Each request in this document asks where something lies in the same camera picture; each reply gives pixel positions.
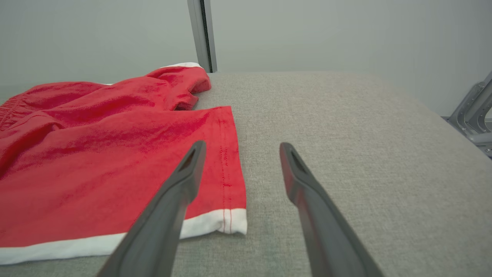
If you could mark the silver aluminium bracket frame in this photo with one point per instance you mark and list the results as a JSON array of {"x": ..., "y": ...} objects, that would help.
[{"x": 471, "y": 111}]

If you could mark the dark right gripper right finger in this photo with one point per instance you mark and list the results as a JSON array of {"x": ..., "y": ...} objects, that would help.
[{"x": 323, "y": 227}]

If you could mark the grey partition post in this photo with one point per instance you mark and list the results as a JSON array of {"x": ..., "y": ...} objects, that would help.
[{"x": 200, "y": 34}]

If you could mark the red shorts white trim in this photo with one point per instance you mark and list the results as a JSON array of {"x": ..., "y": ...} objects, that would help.
[{"x": 77, "y": 161}]

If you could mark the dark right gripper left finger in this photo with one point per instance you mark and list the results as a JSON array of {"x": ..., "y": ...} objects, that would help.
[{"x": 165, "y": 215}]

